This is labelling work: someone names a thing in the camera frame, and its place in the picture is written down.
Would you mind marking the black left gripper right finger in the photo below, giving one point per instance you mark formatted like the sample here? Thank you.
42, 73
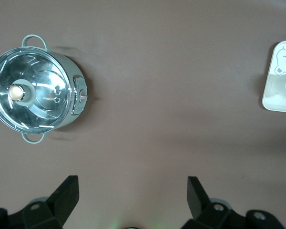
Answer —
200, 205

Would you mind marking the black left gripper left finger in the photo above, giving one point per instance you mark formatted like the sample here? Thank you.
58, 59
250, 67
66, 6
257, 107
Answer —
62, 202

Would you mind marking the cream bear print tray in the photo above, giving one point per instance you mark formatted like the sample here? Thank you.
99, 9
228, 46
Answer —
276, 100

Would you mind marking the glass pot lid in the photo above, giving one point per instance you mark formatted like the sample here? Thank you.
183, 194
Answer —
38, 107

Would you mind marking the green electric cooking pot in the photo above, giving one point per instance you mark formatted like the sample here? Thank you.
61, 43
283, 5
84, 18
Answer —
79, 100

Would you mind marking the brown table mat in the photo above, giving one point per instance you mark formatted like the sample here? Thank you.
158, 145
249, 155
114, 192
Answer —
157, 95

